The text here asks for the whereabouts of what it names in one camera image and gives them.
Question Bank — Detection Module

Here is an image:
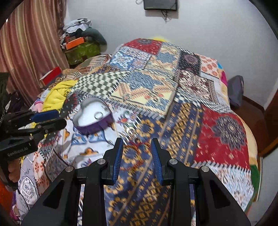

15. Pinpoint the heart-shaped purple jewelry tin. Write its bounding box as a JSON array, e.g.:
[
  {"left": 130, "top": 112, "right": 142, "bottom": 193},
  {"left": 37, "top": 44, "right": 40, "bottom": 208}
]
[{"left": 72, "top": 98, "right": 115, "bottom": 136}]

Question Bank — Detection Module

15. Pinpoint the left human hand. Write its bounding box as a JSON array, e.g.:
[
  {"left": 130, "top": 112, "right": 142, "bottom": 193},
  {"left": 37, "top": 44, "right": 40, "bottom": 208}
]
[{"left": 8, "top": 158, "right": 21, "bottom": 183}]

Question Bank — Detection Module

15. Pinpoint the yellow cartoon towel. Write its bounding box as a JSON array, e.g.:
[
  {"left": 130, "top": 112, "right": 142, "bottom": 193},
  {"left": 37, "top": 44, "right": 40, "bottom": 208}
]
[{"left": 42, "top": 80, "right": 77, "bottom": 112}]

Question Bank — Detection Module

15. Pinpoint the red white box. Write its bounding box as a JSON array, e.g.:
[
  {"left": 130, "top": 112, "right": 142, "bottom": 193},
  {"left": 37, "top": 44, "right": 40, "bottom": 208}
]
[{"left": 40, "top": 66, "right": 62, "bottom": 87}]

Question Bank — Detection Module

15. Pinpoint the striped brown blanket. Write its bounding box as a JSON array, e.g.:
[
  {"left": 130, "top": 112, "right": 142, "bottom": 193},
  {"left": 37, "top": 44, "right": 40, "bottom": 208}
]
[{"left": 62, "top": 54, "right": 112, "bottom": 80}]

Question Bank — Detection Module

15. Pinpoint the green patterned storage box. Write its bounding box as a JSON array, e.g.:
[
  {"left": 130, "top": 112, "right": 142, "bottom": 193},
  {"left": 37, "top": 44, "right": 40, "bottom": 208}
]
[{"left": 65, "top": 42, "right": 100, "bottom": 65}]

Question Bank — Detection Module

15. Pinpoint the striped red curtain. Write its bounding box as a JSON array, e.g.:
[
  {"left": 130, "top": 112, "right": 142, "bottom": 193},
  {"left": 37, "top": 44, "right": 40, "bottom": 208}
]
[{"left": 1, "top": 1, "right": 69, "bottom": 106}]

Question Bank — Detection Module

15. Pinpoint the orange box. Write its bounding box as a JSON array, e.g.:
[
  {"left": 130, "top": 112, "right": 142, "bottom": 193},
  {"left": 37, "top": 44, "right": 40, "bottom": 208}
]
[{"left": 65, "top": 37, "right": 85, "bottom": 50}]

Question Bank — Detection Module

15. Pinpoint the pile of grey clothes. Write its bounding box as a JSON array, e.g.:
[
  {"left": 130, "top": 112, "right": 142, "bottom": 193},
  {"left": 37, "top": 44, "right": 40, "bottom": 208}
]
[{"left": 59, "top": 18, "right": 107, "bottom": 46}]

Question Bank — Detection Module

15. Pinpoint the patchwork patterned bedspread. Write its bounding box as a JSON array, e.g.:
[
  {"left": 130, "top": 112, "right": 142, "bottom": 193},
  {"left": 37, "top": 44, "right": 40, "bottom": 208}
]
[{"left": 10, "top": 39, "right": 257, "bottom": 225}]

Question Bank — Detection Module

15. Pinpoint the dark grey backpack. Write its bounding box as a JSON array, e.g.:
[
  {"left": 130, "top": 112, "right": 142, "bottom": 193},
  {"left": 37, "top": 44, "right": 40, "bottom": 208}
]
[{"left": 228, "top": 75, "right": 244, "bottom": 108}]

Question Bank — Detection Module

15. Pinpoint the yellow round object behind bed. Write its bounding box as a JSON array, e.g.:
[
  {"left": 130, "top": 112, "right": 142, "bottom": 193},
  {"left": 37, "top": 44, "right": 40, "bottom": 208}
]
[{"left": 152, "top": 37, "right": 170, "bottom": 42}]

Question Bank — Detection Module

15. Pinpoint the small wall monitor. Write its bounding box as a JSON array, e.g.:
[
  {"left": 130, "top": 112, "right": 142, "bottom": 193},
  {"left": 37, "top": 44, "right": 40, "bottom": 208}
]
[{"left": 143, "top": 0, "right": 178, "bottom": 11}]

